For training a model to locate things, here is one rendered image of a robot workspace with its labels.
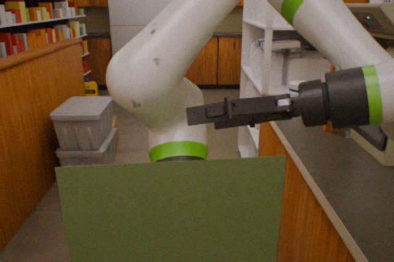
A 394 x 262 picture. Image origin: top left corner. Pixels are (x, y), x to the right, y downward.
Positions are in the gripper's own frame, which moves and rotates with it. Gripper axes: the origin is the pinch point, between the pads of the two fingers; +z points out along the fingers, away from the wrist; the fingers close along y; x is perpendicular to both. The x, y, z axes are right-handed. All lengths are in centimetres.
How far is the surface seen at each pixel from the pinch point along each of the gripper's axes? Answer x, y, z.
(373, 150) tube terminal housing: -11, 92, -35
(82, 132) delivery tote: 25, 172, 171
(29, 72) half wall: 72, 134, 186
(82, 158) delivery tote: 4, 179, 179
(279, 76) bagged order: 48, 197, 11
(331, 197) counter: -23, 57, -18
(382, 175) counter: -19, 78, -35
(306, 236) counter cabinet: -41, 82, -6
